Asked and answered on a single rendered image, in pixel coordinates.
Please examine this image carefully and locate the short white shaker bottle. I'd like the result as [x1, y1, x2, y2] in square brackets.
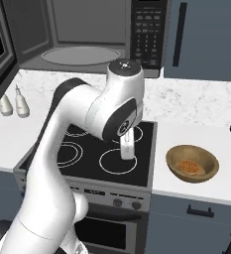
[0, 93, 14, 117]

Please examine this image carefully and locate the oven door with window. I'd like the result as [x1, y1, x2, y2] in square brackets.
[72, 201, 149, 254]

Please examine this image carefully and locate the blue-grey drawer front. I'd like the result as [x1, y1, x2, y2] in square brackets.
[149, 192, 231, 230]

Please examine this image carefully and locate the blue-grey base cupboard door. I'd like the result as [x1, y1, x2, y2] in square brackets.
[146, 211, 231, 254]

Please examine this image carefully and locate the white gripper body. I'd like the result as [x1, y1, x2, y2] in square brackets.
[119, 129, 138, 162]

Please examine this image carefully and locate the black open microwave oven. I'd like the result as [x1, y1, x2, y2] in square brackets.
[1, 0, 170, 79]

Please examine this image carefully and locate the steel oven door handle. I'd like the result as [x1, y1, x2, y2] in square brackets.
[86, 210, 143, 222]

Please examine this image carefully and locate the grey microwave turntable plate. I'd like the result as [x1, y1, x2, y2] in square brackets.
[41, 46, 122, 66]

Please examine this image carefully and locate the blue-grey wall cupboard door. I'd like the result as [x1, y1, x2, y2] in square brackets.
[163, 0, 231, 83]

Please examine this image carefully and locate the brown wooden bowl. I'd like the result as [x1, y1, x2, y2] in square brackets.
[165, 144, 221, 184]

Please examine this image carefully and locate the dark stove knob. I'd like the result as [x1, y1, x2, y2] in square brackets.
[112, 196, 124, 208]
[131, 199, 143, 211]

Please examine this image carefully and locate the orange round waffle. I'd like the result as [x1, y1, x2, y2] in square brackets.
[174, 159, 202, 176]

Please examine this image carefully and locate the blue-grey base cupboard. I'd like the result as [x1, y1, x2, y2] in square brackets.
[0, 168, 26, 234]

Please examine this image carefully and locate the long black cupboard handle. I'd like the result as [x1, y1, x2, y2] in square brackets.
[172, 2, 188, 67]

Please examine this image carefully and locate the steel stove with black hob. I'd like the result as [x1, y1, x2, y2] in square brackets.
[13, 120, 159, 254]

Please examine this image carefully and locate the black drawer handle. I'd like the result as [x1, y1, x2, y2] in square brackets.
[186, 203, 216, 219]

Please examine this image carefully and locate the tall white shaker bottle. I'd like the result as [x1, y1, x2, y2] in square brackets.
[14, 84, 31, 118]

